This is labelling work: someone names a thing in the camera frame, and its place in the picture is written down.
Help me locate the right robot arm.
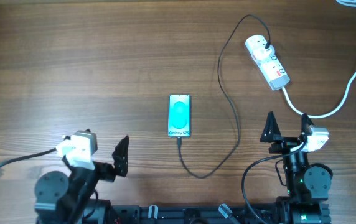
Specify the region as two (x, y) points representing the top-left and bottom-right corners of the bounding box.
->
(260, 111), (333, 224)

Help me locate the black USB charging cable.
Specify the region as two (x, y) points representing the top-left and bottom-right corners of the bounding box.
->
(176, 14), (272, 179)

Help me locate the turquoise Galaxy smartphone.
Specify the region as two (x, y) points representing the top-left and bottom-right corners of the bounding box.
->
(168, 94), (191, 138)

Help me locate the black mounting rail base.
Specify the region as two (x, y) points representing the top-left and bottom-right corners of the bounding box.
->
(103, 203), (331, 224)

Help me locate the white charger plug adapter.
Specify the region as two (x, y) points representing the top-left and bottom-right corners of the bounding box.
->
(253, 45), (275, 61)

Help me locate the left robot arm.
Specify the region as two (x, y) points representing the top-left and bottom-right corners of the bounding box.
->
(34, 132), (129, 223)

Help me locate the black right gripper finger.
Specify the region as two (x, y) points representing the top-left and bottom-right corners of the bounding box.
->
(260, 111), (281, 143)
(301, 113), (314, 134)

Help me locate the white power strip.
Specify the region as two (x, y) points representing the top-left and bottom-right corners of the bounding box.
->
(245, 35), (290, 91)

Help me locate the white power strip cord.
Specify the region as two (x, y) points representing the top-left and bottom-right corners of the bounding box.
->
(281, 0), (356, 119)

